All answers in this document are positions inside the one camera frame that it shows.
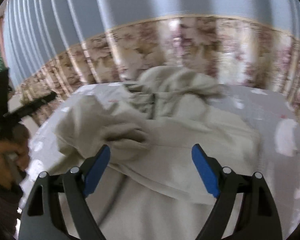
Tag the grey patterned bed sheet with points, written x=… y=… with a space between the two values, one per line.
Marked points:
x=277 y=142

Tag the blue floral curtain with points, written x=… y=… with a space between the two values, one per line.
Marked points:
x=62 y=45

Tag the beige hooded jacket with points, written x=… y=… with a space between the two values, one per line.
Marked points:
x=151 y=131

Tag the person's left hand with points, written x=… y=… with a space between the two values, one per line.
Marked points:
x=12 y=154

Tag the left forearm dark sleeve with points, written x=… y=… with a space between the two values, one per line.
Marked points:
x=9 y=203

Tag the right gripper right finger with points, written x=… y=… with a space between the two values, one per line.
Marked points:
x=258 y=216

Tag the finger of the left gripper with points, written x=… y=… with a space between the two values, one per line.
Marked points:
x=29 y=108
x=4 y=91

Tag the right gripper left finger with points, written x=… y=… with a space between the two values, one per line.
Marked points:
x=42 y=217

